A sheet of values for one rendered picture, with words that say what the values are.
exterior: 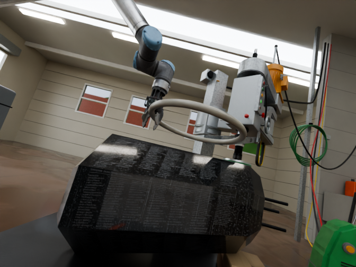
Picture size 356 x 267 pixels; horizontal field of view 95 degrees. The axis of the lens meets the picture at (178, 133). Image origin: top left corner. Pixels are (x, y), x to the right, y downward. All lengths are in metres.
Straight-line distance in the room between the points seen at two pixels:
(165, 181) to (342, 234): 1.60
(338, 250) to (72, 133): 8.49
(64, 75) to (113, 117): 3.10
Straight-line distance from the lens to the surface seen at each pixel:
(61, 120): 9.02
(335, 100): 4.31
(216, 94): 2.24
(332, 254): 2.10
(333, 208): 3.70
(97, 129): 8.19
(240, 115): 1.37
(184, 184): 0.98
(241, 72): 1.55
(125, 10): 0.93
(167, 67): 0.93
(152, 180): 0.98
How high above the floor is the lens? 0.74
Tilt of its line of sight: 10 degrees up
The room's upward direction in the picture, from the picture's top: 14 degrees clockwise
